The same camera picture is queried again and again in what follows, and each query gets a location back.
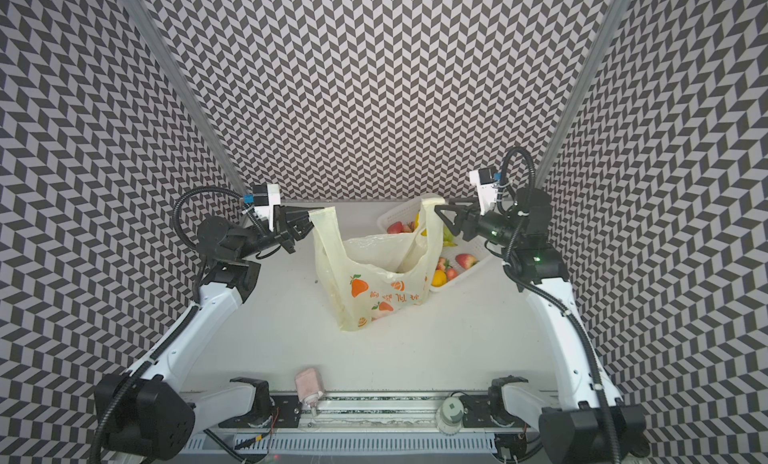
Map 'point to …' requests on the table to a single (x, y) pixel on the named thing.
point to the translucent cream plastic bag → (375, 277)
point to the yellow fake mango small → (438, 278)
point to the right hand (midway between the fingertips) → (442, 215)
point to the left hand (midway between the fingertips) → (326, 213)
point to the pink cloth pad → (307, 385)
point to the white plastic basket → (411, 218)
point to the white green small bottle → (450, 415)
